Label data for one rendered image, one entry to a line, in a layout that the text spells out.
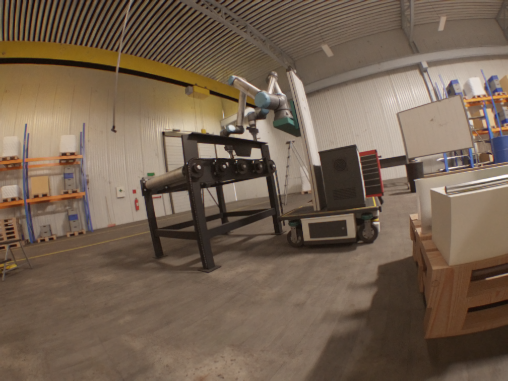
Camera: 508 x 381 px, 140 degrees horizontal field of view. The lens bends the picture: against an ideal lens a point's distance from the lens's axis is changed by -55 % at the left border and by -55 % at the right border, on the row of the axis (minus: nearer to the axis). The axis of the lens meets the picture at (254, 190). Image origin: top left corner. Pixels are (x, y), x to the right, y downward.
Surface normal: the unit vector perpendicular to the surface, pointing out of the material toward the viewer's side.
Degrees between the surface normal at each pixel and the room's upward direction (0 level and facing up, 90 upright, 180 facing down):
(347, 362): 0
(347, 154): 90
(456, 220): 90
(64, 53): 90
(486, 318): 0
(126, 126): 90
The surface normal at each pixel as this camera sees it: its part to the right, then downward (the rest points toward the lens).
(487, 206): -0.54, 0.09
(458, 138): -0.86, 0.14
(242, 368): -0.16, -0.99
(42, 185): 0.80, -0.13
